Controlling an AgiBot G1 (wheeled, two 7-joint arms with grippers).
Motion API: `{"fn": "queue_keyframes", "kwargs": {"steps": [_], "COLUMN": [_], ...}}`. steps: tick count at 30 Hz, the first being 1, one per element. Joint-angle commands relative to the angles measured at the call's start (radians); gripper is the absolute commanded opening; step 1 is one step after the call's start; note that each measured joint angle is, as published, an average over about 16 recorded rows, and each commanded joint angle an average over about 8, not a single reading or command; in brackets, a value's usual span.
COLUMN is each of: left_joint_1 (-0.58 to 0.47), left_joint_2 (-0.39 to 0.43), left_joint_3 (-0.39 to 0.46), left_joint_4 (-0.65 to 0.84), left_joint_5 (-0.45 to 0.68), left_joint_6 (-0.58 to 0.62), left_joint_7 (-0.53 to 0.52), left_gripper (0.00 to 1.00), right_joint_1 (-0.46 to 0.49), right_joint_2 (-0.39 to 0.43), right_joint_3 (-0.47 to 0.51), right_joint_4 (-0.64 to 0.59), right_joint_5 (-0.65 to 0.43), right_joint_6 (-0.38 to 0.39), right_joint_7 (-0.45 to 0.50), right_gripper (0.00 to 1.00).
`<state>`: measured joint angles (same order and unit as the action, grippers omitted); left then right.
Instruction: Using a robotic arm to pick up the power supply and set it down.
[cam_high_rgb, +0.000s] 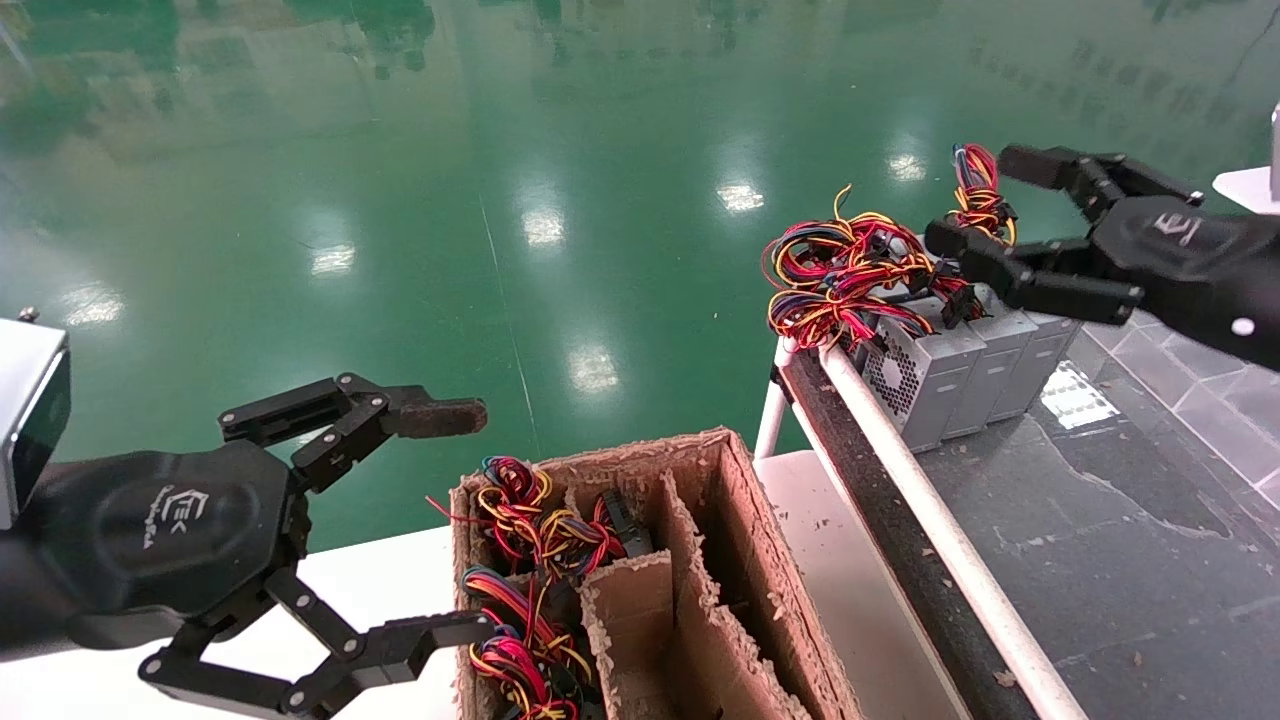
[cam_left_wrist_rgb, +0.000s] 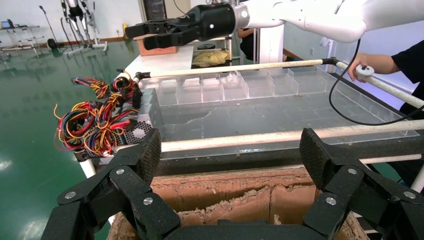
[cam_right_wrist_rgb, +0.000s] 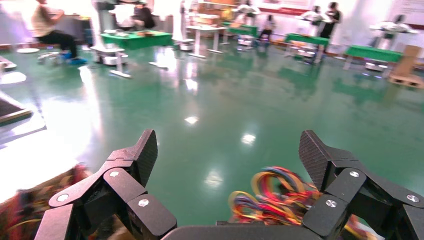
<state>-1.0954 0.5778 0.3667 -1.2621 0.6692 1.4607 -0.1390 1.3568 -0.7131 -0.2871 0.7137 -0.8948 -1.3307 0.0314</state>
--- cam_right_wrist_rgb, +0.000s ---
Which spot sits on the white robot on base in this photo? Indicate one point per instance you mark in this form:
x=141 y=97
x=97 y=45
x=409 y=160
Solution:
x=111 y=53

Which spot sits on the seated person beige shirt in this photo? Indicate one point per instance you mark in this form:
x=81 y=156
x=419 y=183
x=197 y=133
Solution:
x=46 y=23

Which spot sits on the person in black top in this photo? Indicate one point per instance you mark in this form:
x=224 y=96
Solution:
x=144 y=16

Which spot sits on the green cloth table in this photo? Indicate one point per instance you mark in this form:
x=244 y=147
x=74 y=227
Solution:
x=372 y=53
x=136 y=39
x=240 y=30
x=306 y=39

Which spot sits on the standing person black clothes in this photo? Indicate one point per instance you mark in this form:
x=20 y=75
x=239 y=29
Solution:
x=331 y=20

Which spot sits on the white round disc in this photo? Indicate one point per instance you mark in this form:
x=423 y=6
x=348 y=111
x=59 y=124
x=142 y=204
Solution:
x=28 y=50

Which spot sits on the white robot with arms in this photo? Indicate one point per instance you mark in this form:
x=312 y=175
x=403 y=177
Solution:
x=394 y=28

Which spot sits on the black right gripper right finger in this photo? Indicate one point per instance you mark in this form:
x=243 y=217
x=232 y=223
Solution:
x=344 y=185

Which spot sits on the white frame table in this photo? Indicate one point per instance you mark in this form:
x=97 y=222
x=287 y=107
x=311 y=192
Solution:
x=205 y=31

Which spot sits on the brown cardboard divider box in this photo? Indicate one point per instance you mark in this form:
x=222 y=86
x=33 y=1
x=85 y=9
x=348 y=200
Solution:
x=66 y=185

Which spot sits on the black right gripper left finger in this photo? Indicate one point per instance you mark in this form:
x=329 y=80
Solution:
x=126 y=185

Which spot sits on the cardboard stack on pallet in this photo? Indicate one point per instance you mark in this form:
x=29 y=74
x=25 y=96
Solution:
x=409 y=64

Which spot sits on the dark board wooden edge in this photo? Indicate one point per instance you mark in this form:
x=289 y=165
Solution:
x=13 y=111

